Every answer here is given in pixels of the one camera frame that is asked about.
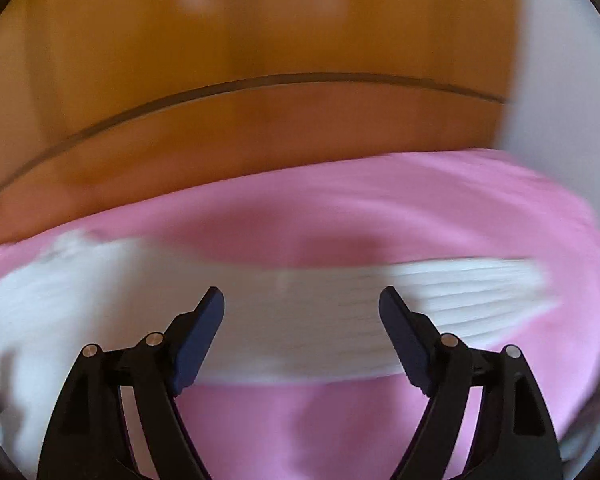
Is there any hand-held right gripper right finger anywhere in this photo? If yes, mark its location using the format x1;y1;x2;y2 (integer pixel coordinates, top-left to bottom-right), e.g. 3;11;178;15
378;285;565;480

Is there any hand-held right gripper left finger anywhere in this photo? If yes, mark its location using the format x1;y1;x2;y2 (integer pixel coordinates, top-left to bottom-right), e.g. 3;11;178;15
36;286;226;480

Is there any white knitted sweater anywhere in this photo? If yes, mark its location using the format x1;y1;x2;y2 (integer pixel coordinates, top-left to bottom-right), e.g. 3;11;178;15
0;229;553;480

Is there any pink blanket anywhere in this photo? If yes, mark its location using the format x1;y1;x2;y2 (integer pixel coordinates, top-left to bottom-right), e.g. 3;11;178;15
0;147;600;480

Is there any wooden wardrobe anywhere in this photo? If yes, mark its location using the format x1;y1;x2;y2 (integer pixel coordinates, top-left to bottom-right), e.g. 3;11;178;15
0;0;526;251

